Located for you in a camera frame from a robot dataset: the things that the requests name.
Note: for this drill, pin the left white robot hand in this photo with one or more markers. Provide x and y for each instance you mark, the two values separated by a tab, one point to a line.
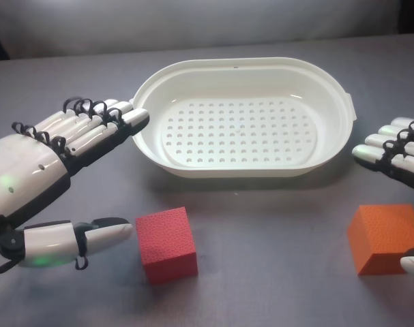
29	170

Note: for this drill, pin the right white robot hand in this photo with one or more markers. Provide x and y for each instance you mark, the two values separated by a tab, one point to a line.
391	150

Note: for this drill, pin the orange textured cube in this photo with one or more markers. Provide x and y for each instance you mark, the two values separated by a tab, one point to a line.
380	235

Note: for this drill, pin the white oval perforated basket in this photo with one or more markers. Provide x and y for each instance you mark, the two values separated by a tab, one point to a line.
240	136

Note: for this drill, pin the red textured cube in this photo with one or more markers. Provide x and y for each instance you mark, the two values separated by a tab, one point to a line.
165	245

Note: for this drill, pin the grey table cloth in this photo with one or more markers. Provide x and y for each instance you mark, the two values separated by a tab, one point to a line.
247	255

